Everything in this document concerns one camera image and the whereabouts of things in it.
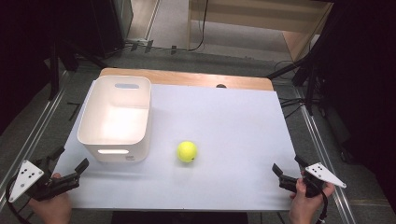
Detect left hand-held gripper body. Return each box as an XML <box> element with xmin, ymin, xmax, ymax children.
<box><xmin>7</xmin><ymin>156</ymin><xmax>81</xmax><ymax>203</ymax></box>

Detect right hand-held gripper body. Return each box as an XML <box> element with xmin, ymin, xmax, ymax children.
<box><xmin>278</xmin><ymin>161</ymin><xmax>347</xmax><ymax>199</ymax></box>

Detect white plastic storage bin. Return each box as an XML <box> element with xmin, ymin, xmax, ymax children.
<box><xmin>77</xmin><ymin>75</ymin><xmax>153</xmax><ymax>163</ymax></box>

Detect yellow tennis ball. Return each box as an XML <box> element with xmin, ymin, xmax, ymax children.
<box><xmin>177</xmin><ymin>140</ymin><xmax>199</xmax><ymax>163</ymax></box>

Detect person's right hand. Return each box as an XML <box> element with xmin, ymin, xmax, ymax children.
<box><xmin>287</xmin><ymin>178</ymin><xmax>336</xmax><ymax>224</ymax></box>

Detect person's left hand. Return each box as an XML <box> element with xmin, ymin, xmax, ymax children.
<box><xmin>27</xmin><ymin>172</ymin><xmax>74</xmax><ymax>224</ymax></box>

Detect white table mat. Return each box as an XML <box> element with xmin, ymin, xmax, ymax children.
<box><xmin>52</xmin><ymin>81</ymin><xmax>302</xmax><ymax>213</ymax></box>

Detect black metal stand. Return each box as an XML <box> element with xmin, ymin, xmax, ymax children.
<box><xmin>45</xmin><ymin>35</ymin><xmax>110</xmax><ymax>102</ymax></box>

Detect black tripod stand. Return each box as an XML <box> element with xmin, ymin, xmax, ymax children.
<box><xmin>265</xmin><ymin>18</ymin><xmax>335</xmax><ymax>117</ymax></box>

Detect wooden table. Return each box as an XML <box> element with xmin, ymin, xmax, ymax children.
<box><xmin>99</xmin><ymin>67</ymin><xmax>276</xmax><ymax>92</ymax></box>

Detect black cabinet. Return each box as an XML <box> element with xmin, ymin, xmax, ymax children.
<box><xmin>88</xmin><ymin>0</ymin><xmax>134</xmax><ymax>59</ymax></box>

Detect light wooden shelf unit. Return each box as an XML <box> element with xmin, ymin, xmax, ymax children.
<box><xmin>186</xmin><ymin>0</ymin><xmax>334</xmax><ymax>63</ymax></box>

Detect metal floor rail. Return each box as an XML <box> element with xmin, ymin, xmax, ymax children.
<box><xmin>0</xmin><ymin>70</ymin><xmax>69</xmax><ymax>213</ymax></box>
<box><xmin>292</xmin><ymin>87</ymin><xmax>358</xmax><ymax>224</ymax></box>

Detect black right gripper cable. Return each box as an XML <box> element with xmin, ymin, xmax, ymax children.
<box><xmin>312</xmin><ymin>181</ymin><xmax>330</xmax><ymax>224</ymax></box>

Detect black floor cables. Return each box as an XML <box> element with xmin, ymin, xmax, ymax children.
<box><xmin>273</xmin><ymin>59</ymin><xmax>311</xmax><ymax>119</ymax></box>

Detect black hanging cable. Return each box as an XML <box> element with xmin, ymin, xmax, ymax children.
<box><xmin>186</xmin><ymin>0</ymin><xmax>210</xmax><ymax>52</ymax></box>

